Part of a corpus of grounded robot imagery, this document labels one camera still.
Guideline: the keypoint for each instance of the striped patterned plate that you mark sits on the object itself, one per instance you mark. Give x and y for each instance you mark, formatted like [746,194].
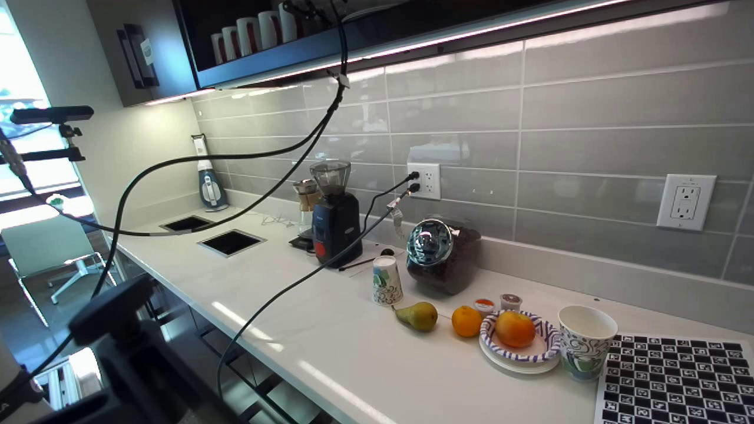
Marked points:
[546,345]

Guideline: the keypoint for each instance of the small pod cup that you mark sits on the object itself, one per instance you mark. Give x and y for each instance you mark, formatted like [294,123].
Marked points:
[483,304]

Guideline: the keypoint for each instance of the orange fruit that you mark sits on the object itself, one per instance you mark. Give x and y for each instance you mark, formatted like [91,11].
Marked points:
[468,321]
[515,329]

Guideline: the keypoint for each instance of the green pear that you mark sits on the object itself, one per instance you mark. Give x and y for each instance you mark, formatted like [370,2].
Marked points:
[415,315]

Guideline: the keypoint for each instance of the black mount block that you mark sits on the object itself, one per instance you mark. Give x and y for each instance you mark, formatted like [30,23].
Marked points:
[110,309]

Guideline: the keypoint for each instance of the under-shelf light strip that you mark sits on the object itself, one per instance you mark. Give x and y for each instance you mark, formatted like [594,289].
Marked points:
[486,50]

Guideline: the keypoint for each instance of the patterned tall cup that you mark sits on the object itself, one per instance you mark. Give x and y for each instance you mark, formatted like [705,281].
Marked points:
[388,281]

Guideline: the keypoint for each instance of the black camera on stand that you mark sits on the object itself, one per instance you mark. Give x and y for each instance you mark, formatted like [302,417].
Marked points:
[50,114]

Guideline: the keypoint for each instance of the small glass grinder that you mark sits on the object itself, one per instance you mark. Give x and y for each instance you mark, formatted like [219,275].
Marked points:
[307,200]

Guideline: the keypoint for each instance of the grey chair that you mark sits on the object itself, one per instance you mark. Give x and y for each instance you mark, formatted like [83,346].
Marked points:
[49,242]

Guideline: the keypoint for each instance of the grey handheld appliance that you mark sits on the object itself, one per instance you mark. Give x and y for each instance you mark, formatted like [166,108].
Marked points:
[209,179]

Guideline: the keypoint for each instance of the patterned bowl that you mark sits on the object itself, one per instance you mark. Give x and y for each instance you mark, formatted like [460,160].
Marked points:
[586,342]

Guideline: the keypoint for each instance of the black coffee grinder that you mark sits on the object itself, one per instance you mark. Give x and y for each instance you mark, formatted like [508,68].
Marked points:
[338,227]

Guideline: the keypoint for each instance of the small can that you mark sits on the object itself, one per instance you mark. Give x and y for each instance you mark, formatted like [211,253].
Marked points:
[510,301]

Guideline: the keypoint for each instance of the small white plate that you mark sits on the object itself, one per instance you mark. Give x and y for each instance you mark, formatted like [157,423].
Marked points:
[510,368]

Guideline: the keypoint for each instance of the white wall outlet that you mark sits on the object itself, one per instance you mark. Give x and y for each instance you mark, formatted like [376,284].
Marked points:
[428,183]
[687,200]

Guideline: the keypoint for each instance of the dark wall shelf unit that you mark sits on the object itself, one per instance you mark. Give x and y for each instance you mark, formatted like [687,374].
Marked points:
[169,47]

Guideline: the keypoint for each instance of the black white checkered mat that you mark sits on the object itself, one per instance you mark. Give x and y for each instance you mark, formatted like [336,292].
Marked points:
[675,380]

